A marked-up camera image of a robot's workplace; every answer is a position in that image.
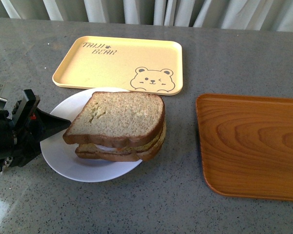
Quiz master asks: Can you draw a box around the white round plate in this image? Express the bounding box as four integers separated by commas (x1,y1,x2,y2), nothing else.
40,87,142,182

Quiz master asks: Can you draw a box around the yellow bear tray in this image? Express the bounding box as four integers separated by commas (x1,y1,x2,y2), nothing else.
52,36,183,96

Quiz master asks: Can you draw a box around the brown wood-grain tray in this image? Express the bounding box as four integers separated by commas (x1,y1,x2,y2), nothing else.
196,94,293,201

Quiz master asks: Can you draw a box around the grey pleated curtain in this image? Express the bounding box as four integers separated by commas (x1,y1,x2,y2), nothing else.
0,0,293,32

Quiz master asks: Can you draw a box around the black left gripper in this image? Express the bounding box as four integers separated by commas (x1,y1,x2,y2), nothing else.
0,89,71,168

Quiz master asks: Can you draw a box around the bread slice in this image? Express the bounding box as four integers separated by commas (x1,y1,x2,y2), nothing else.
63,92,165,148

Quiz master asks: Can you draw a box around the sandwich bottom with filling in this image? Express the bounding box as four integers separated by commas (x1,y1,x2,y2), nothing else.
75,121,167,162

